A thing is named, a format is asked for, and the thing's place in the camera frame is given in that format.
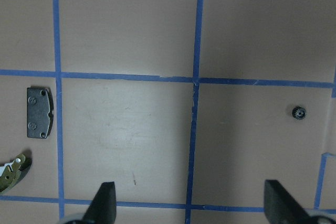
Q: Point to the black brake pad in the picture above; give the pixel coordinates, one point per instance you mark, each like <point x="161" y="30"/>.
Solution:
<point x="40" y="108"/>

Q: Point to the small black bearing gear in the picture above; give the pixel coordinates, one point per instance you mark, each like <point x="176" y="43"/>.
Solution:
<point x="299" y="113"/>

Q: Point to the olive brake shoe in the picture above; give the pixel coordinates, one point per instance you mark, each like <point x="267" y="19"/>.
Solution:
<point x="14" y="171"/>

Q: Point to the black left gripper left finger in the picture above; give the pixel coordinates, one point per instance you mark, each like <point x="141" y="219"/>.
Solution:
<point x="103" y="208"/>

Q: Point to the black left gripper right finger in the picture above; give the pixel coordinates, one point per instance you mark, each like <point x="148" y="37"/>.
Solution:
<point x="281" y="207"/>

